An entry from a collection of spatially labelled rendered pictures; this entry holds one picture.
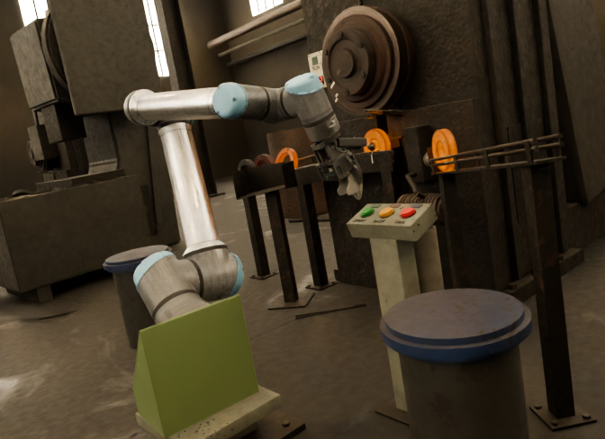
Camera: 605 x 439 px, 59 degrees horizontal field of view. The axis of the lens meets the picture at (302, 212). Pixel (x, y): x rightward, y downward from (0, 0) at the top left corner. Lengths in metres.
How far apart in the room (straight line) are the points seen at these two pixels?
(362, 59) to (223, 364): 1.37
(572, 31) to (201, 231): 2.07
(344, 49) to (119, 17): 2.77
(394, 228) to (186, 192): 0.73
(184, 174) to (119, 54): 2.98
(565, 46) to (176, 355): 2.27
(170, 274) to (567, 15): 2.23
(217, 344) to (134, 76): 3.44
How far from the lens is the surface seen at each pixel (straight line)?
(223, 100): 1.41
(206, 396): 1.63
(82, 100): 4.51
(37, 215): 4.12
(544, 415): 1.68
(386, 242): 1.50
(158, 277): 1.67
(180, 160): 1.87
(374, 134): 2.49
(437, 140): 2.06
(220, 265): 1.76
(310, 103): 1.41
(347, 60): 2.40
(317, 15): 2.89
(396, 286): 1.53
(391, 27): 2.36
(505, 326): 1.14
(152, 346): 1.52
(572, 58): 3.01
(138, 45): 4.86
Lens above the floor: 0.87
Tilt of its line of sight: 9 degrees down
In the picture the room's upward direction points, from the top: 10 degrees counter-clockwise
